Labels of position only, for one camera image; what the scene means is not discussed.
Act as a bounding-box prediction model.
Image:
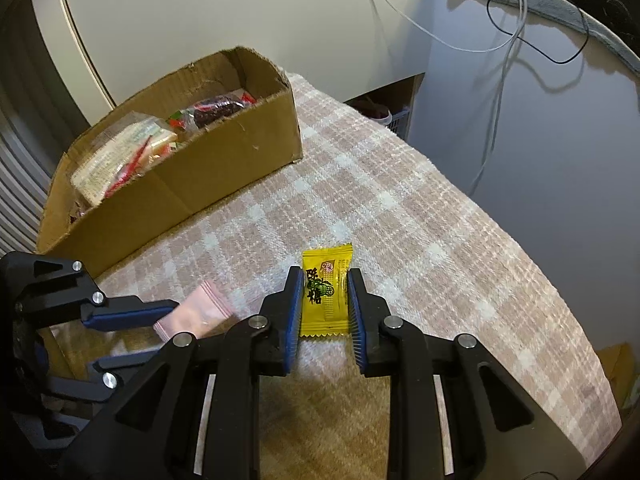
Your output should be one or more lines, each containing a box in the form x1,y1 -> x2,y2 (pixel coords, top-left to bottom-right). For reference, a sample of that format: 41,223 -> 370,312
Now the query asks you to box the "pink candy packet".
153,281 -> 239,342

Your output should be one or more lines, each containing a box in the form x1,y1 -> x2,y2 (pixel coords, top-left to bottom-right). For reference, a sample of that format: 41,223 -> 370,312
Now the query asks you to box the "clear cracker package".
70,112 -> 179,207

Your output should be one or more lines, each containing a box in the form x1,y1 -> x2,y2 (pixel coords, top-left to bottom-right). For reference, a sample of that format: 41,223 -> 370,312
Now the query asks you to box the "yellow candy packet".
300,244 -> 352,338

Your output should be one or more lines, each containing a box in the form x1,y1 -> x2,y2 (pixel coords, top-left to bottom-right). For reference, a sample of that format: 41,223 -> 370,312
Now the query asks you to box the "red dark snack packet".
168,89 -> 257,132

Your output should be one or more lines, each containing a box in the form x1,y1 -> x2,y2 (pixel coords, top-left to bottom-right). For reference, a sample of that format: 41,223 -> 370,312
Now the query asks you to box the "pink plaid tablecloth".
96,73 -> 622,479

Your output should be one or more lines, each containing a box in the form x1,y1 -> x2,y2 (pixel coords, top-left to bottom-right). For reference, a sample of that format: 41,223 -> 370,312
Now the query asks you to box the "brown cardboard box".
36,47 -> 303,276

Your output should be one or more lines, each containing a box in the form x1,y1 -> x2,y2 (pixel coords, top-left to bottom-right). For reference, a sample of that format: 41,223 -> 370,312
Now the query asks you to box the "white cabinet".
32,0 -> 432,122

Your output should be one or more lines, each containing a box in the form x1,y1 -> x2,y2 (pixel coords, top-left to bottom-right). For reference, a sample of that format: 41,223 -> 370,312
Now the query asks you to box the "grey windowsill cloth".
486,0 -> 640,77

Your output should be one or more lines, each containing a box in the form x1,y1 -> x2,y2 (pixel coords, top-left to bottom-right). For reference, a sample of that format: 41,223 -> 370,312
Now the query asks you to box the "white cable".
357,0 -> 528,172

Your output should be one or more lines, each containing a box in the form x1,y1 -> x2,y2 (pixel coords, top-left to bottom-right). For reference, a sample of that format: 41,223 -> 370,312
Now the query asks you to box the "black cable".
486,0 -> 591,66

